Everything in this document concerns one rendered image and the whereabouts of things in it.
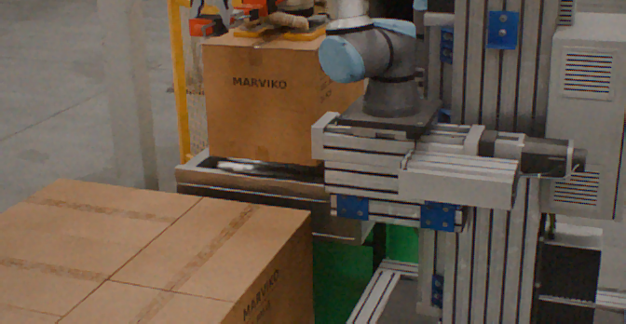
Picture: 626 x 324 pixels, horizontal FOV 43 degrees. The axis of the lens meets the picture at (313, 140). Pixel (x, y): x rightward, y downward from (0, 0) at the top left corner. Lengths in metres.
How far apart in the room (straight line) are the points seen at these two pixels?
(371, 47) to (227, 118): 0.96
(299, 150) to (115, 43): 1.37
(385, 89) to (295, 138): 0.73
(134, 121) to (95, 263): 1.47
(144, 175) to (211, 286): 1.72
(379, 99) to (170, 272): 0.80
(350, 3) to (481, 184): 0.51
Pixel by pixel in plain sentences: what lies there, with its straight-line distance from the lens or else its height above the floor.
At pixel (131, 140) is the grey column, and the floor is 0.40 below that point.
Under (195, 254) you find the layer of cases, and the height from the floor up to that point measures 0.54.
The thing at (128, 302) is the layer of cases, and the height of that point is 0.54.
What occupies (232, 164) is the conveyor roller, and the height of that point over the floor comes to 0.55.
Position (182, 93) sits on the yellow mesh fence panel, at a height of 0.48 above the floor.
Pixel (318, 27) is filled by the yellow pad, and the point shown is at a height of 1.10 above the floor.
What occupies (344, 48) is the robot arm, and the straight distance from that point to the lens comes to 1.80.
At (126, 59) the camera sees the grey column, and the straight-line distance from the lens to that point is 3.71.
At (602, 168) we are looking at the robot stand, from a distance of 2.08.
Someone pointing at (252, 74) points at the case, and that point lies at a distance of 2.60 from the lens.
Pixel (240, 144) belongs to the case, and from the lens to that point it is 2.70.
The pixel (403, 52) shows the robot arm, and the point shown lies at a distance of 1.93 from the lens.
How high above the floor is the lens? 1.65
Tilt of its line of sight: 20 degrees down
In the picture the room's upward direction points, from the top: 1 degrees counter-clockwise
